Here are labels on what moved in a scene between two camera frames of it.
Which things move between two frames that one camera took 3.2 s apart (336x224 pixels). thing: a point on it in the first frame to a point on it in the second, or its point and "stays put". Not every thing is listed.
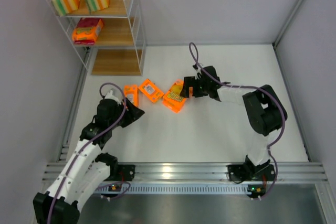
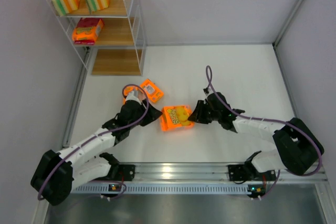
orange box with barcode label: x=150 y=90 stays put
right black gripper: x=196 y=87 to x=203 y=112
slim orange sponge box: x=131 y=92 stays put
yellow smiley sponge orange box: x=172 y=99 to x=176 y=117
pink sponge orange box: x=86 y=31 stays put
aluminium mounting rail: x=208 y=171 stays put
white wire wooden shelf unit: x=100 y=11 stays put
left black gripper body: x=127 y=115 to x=146 y=112
